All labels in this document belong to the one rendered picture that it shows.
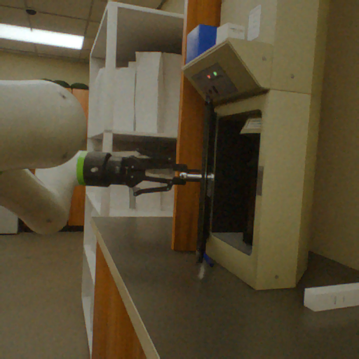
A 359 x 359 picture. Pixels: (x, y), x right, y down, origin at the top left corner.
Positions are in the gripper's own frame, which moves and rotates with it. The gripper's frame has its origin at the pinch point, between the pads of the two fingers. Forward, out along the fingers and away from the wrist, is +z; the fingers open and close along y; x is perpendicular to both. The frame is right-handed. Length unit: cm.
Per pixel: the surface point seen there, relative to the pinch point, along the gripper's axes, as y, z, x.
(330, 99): 27, 44, 40
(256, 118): 15.6, 17.0, 4.1
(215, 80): 25.1, 5.6, 4.6
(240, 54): 27.6, 11.2, -10.9
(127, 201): -23, -45, 114
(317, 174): 1, 43, 43
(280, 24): 35.5, 19.9, -6.8
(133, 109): 30, -44, 115
